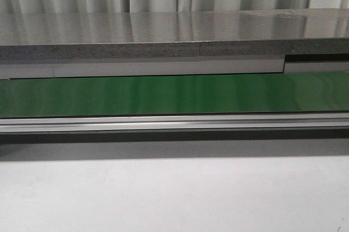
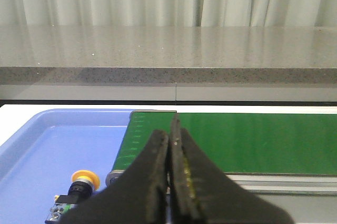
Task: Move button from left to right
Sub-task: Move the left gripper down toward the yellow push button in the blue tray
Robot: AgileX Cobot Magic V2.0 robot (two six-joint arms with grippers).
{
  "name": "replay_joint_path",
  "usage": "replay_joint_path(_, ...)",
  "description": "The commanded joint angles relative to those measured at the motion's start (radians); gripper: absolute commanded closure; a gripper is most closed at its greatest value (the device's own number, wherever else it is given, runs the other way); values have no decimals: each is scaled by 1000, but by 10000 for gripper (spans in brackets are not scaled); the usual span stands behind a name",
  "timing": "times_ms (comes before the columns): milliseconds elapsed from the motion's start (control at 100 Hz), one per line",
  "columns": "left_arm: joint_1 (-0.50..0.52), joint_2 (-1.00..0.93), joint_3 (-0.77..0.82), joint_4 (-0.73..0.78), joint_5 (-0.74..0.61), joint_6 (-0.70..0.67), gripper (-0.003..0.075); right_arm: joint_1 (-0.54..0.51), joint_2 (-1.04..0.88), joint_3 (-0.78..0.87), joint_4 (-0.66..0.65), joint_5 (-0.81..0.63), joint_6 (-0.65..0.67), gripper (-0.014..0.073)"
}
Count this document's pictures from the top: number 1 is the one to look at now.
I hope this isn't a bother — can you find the grey stone counter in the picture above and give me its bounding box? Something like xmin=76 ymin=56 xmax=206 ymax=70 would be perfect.
xmin=0 ymin=8 xmax=349 ymax=79

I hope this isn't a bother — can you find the green conveyor belt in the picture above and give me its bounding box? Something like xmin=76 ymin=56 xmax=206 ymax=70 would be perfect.
xmin=1 ymin=72 xmax=348 ymax=118

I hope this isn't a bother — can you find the aluminium conveyor frame rail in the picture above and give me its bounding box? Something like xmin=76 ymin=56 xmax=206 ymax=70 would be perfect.
xmin=1 ymin=112 xmax=348 ymax=144

